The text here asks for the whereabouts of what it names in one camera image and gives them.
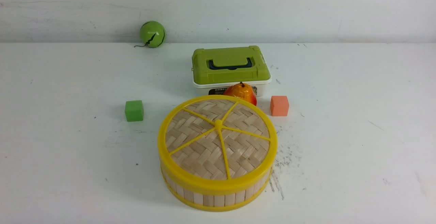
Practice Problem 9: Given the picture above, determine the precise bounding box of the green ball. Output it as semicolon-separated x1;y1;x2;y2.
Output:
134;21;166;48

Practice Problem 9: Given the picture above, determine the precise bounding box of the green lidded white box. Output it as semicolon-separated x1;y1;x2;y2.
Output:
192;45;271;97

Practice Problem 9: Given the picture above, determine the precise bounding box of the green cube block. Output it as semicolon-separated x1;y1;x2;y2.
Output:
125;100;144;122

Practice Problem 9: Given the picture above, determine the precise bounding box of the orange cube block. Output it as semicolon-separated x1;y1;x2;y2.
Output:
270;95;290;117

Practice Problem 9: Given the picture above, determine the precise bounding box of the yellow woven steamer lid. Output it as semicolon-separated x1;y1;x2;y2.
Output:
158;95;278;195

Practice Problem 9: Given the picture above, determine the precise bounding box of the yellow bamboo steamer basket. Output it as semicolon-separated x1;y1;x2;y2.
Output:
161;167;274;212

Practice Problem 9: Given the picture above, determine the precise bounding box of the orange red toy pear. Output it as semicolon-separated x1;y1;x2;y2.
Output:
223;82;257;106

